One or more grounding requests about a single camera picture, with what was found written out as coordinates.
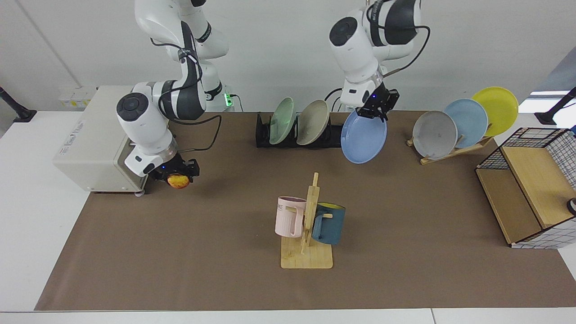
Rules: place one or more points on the white wall socket box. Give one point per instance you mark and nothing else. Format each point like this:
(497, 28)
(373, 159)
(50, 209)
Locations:
(74, 96)

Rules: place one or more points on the pink cup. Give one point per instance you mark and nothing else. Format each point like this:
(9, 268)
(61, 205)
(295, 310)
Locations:
(285, 220)

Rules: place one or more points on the beige plate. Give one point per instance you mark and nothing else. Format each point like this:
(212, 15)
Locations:
(312, 123)

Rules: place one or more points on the grey plate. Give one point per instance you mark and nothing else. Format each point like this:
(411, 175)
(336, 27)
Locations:
(434, 135)

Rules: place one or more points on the black dish rack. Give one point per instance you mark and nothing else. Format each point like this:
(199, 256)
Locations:
(263, 135)

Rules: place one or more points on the dark blue cup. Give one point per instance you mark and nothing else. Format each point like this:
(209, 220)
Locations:
(328, 227)

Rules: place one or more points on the wooden cup stand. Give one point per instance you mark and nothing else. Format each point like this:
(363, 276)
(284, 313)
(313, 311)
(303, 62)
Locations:
(310, 258)

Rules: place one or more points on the red yellow apple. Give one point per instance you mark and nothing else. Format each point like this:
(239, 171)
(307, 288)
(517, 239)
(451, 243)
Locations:
(178, 182)

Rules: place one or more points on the black clamp mount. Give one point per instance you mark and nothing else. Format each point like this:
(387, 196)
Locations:
(20, 114)
(546, 118)

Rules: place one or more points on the pale toaster oven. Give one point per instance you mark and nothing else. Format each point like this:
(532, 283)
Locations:
(90, 144)

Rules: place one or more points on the brown table cloth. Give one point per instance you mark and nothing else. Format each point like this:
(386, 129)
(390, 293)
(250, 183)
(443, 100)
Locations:
(180, 247)

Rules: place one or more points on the yellow plate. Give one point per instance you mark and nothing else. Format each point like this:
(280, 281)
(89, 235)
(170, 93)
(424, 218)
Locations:
(499, 105)

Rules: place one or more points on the green plate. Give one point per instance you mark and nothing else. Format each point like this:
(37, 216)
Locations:
(282, 121)

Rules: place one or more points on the wooden plate rack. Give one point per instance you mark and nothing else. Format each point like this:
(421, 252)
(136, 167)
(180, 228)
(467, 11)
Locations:
(454, 153)

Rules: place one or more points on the light blue plate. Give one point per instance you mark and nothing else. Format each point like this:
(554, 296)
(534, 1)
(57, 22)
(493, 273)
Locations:
(470, 119)

